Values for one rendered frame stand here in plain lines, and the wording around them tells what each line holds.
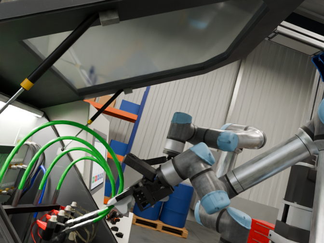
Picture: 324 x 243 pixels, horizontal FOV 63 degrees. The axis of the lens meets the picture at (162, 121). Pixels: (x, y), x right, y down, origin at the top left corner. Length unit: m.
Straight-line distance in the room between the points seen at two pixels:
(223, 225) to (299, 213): 0.35
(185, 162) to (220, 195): 0.13
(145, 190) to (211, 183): 0.20
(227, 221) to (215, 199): 0.55
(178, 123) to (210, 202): 0.34
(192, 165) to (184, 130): 0.24
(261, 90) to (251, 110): 0.72
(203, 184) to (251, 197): 7.74
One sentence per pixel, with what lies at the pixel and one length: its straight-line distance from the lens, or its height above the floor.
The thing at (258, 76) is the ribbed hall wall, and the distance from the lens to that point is 8.75.
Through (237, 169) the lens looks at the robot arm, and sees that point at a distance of 0.87.
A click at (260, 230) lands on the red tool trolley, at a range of 5.06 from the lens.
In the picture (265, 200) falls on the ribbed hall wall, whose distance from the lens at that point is 8.70.
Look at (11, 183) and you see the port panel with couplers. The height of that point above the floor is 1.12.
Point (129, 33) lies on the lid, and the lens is 0.77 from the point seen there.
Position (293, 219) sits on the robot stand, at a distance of 1.10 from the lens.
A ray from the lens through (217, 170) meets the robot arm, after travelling 1.36.
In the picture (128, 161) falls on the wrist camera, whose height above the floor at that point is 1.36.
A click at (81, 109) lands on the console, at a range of 1.27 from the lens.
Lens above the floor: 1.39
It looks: 8 degrees up
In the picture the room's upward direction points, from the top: 17 degrees clockwise
